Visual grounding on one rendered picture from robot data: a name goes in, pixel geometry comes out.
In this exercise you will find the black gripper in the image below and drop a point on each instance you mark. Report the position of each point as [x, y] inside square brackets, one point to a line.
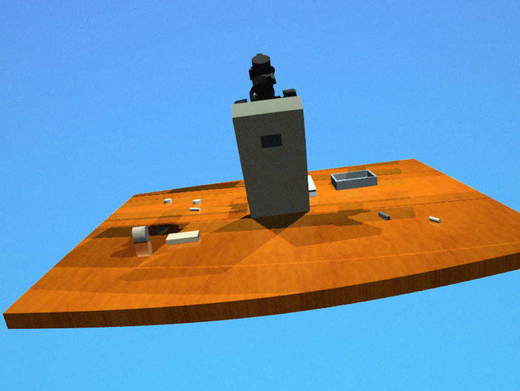
[270, 95]

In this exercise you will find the light blue square tray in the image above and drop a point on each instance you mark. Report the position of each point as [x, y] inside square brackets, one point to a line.
[353, 179]

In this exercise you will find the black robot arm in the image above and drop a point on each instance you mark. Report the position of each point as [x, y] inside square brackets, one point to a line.
[262, 75]

